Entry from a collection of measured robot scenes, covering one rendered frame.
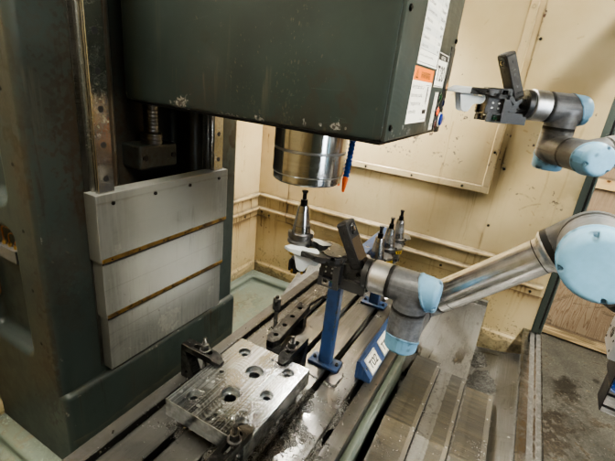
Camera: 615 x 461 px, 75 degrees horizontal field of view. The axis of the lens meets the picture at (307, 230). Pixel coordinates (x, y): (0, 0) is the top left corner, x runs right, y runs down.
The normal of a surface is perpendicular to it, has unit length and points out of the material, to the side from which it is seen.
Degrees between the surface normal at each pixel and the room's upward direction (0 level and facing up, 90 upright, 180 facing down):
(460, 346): 24
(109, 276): 90
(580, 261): 87
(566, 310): 90
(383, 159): 90
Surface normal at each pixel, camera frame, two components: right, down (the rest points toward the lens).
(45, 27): 0.87, 0.26
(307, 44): -0.48, 0.26
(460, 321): -0.11, -0.74
